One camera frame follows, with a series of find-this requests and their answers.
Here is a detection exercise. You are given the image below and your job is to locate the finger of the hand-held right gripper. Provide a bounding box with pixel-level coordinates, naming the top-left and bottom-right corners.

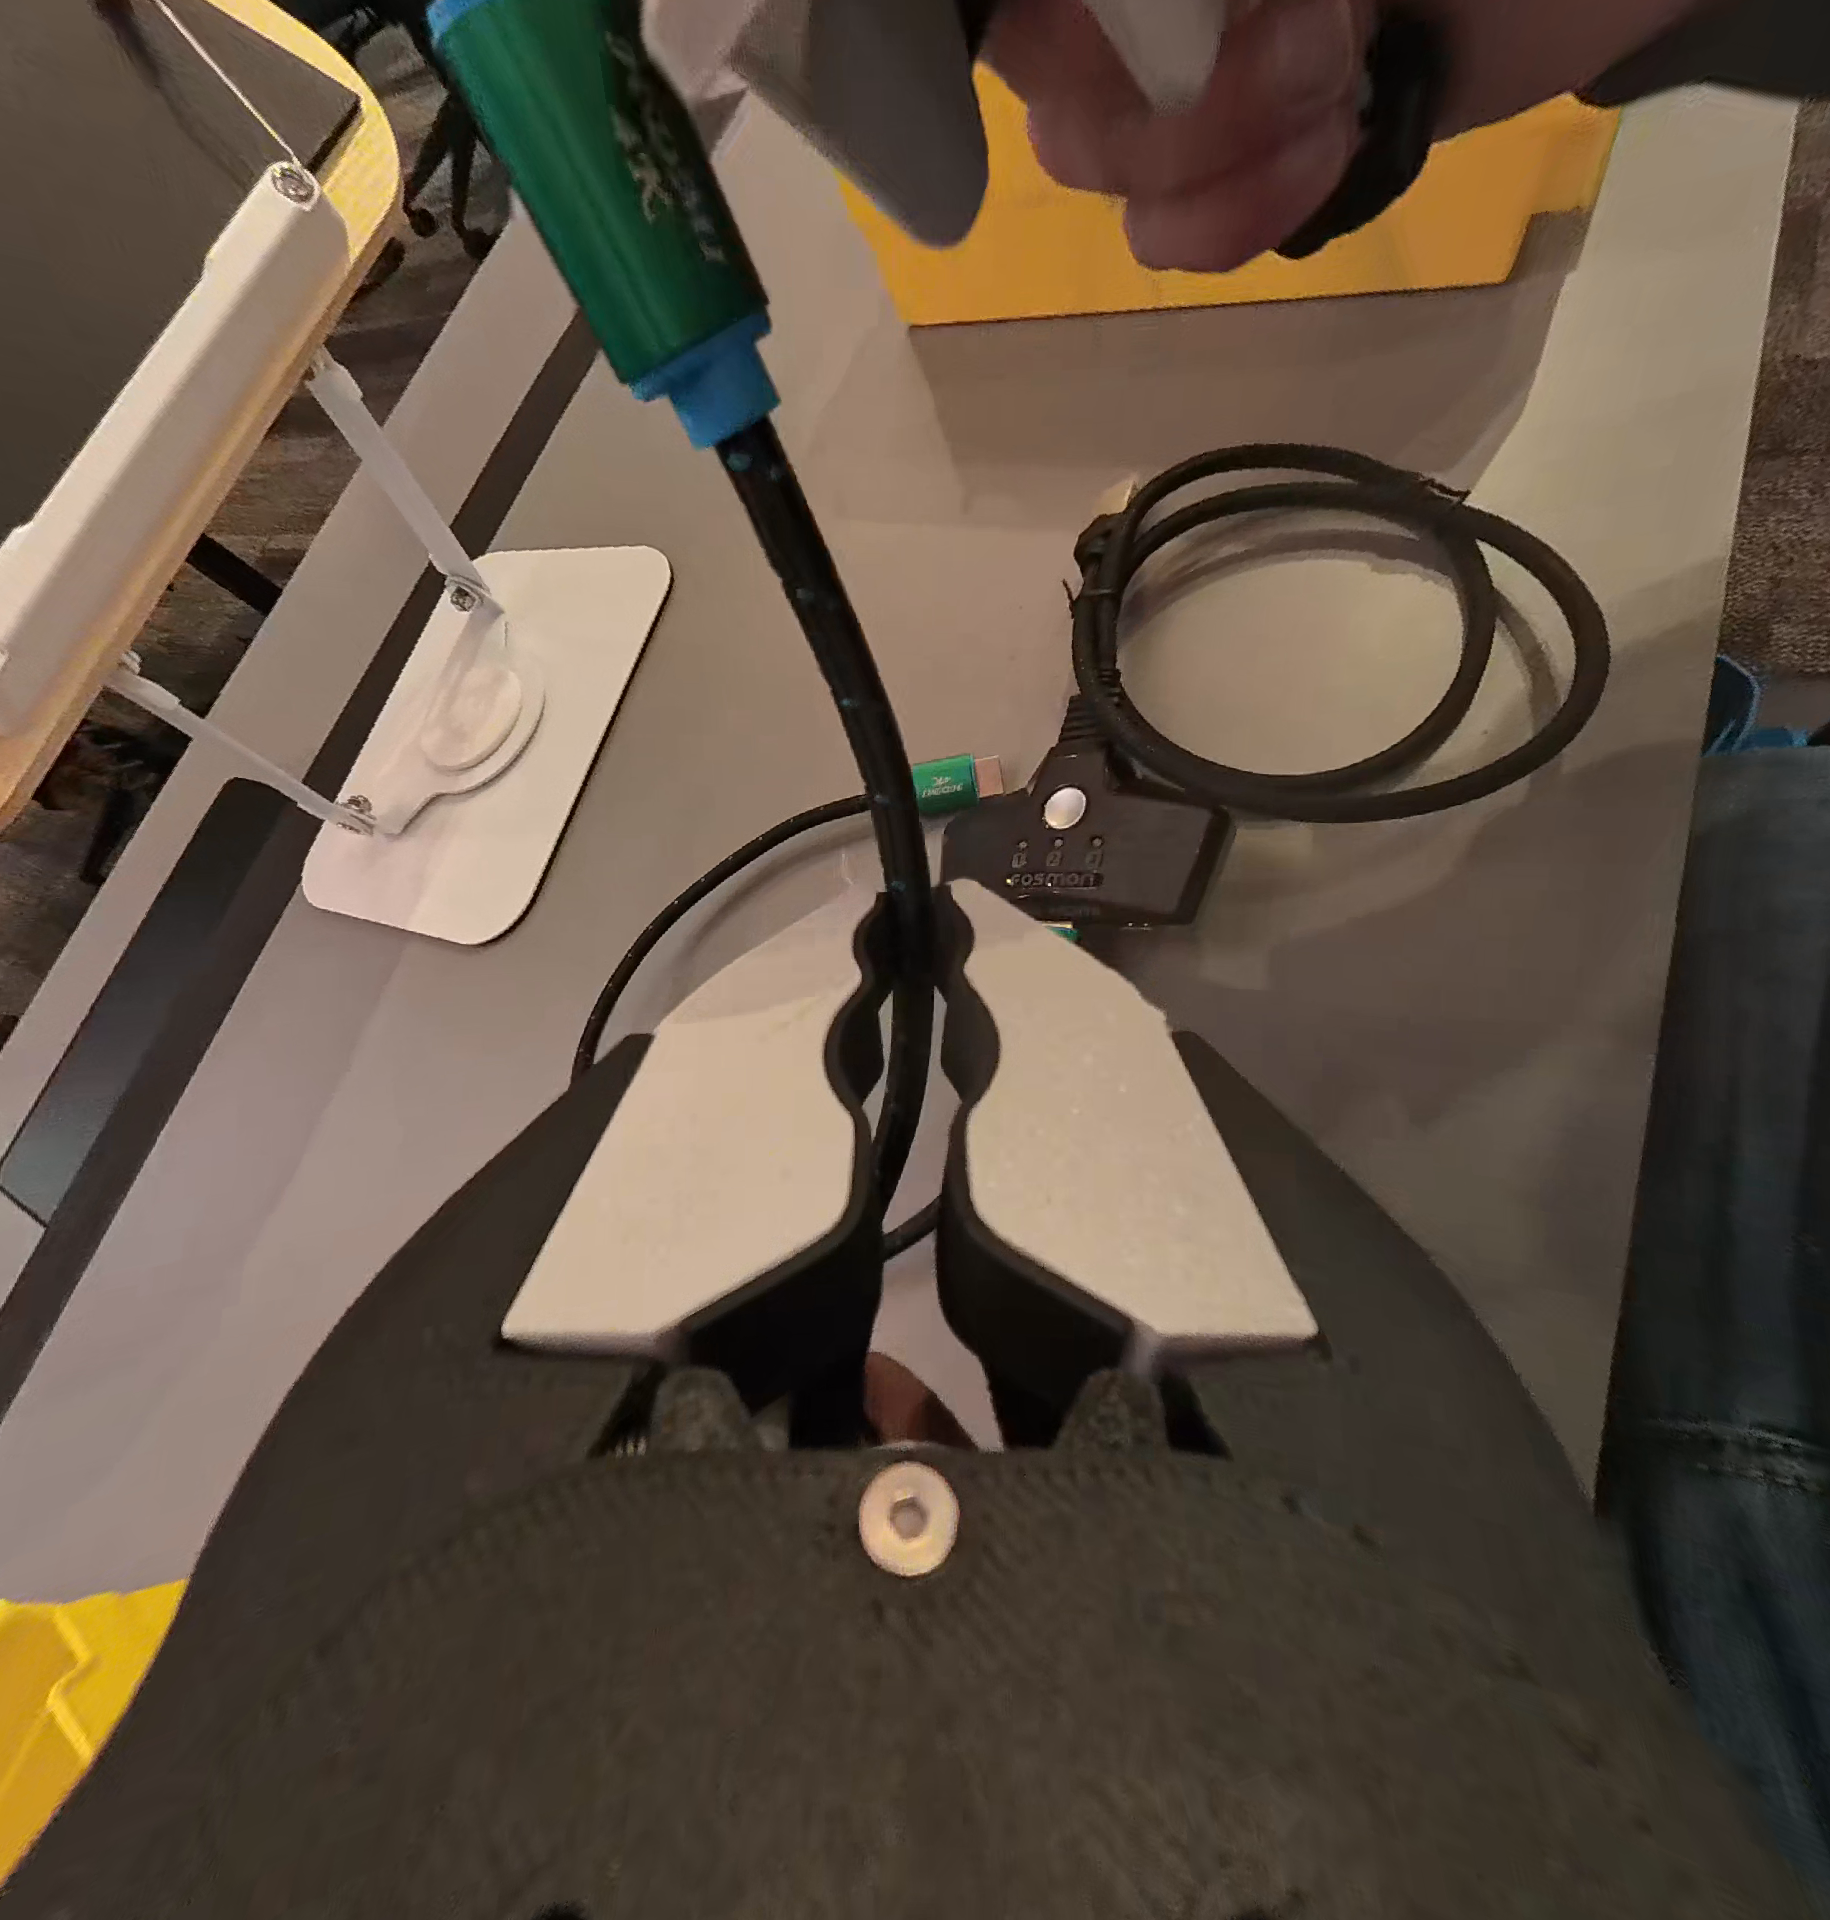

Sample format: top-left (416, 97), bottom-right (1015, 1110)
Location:
top-left (645, 0), bottom-right (995, 246)

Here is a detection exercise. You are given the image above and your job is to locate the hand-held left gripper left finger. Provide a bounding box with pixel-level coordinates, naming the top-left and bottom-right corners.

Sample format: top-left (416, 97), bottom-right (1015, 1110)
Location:
top-left (499, 893), bottom-right (887, 1357)

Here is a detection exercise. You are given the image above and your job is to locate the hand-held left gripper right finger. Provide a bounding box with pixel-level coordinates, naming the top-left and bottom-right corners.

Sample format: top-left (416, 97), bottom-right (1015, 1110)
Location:
top-left (940, 880), bottom-right (1321, 1377)

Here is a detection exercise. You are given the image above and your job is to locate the green plug braided hdmi cable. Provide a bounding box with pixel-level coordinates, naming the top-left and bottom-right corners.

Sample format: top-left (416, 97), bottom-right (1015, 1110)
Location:
top-left (431, 0), bottom-right (990, 1247)

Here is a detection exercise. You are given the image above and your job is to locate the black hdmi switch box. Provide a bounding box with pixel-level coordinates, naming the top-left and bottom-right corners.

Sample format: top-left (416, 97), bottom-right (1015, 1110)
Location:
top-left (946, 445), bottom-right (1616, 936)

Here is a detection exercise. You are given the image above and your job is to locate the yellow plastic bin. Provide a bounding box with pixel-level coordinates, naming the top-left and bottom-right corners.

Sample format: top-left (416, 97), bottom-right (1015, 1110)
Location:
top-left (857, 59), bottom-right (1625, 328)
top-left (0, 1580), bottom-right (183, 1920)

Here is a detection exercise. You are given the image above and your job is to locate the person's right hand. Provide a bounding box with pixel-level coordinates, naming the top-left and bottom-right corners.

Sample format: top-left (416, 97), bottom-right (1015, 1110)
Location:
top-left (1005, 0), bottom-right (1727, 278)

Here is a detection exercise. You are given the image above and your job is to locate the person's leg in jeans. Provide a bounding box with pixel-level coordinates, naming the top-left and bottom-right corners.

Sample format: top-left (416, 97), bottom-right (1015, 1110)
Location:
top-left (1592, 735), bottom-right (1830, 1920)

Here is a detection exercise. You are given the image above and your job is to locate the grey panel with wooden rim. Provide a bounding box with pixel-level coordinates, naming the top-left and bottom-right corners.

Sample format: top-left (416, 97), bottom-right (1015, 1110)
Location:
top-left (0, 0), bottom-right (408, 860)

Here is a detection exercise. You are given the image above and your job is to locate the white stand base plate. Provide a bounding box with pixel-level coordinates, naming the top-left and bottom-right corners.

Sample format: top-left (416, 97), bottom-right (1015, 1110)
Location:
top-left (301, 547), bottom-right (677, 950)

